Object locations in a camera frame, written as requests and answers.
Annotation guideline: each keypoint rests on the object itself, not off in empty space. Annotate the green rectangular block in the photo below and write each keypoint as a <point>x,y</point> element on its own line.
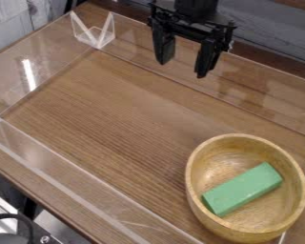
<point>236,192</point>

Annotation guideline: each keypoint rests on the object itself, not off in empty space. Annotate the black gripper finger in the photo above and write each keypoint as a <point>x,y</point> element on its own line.
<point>207,57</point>
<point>164,43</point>

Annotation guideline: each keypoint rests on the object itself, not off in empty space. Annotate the clear acrylic tray walls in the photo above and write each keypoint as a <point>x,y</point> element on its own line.
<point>99,125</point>

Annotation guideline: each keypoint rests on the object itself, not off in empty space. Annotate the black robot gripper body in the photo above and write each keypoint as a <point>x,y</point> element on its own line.
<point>195,20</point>

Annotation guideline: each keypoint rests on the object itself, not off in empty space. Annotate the clear acrylic corner bracket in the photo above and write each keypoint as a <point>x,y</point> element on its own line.
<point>93,36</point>

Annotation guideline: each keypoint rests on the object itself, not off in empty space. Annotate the brown wooden bowl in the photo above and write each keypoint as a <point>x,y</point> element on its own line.
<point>220,159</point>

